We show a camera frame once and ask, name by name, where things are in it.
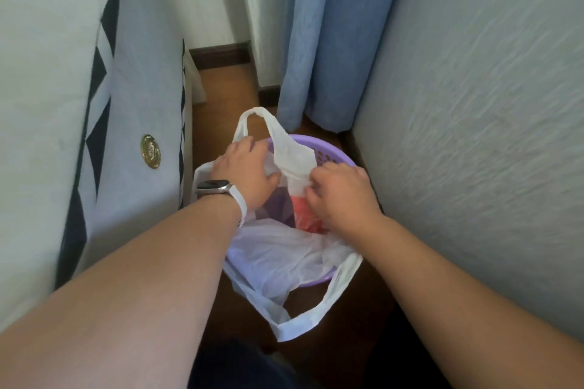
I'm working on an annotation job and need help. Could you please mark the person's right hand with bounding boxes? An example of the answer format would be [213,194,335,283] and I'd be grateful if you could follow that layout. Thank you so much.
[307,162,385,239]

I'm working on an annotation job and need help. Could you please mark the dark wooden baseboard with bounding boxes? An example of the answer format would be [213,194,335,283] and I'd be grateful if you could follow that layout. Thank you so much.
[189,41,280,108]

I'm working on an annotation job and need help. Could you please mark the person's left hand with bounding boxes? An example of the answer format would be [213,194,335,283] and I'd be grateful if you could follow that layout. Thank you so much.
[209,136,282,217]

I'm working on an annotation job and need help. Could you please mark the white plastic bag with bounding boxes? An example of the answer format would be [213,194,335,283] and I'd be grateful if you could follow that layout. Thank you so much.
[191,107,365,343]

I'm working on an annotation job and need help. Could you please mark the round gold mattress emblem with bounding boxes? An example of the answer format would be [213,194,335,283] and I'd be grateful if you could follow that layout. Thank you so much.
[140,134,162,170]

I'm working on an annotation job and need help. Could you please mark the white mattress with black pattern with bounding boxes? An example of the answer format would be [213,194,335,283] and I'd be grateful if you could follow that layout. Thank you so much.
[0,0,206,335]

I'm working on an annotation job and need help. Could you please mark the purple plastic waste basket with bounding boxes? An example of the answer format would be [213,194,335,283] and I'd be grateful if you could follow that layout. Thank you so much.
[223,134,367,287]

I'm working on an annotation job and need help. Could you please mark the person's dark trousers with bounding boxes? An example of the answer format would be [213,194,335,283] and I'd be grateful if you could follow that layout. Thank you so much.
[187,338,302,389]

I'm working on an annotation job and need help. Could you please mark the red item inside bag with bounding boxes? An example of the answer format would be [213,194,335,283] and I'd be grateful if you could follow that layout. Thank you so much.
[289,195,328,235]

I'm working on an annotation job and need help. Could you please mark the blue curtain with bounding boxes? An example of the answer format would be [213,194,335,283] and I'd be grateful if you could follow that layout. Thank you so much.
[276,0,412,134]

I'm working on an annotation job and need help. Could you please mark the person's right forearm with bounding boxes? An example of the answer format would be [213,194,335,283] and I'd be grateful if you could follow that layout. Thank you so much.
[364,215,584,389]

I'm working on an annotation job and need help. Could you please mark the person's left forearm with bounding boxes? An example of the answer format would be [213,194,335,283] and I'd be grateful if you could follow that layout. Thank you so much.
[0,195,243,389]

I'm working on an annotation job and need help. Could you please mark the white band wristwatch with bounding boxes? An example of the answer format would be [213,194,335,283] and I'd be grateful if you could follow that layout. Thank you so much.
[195,179,247,226]

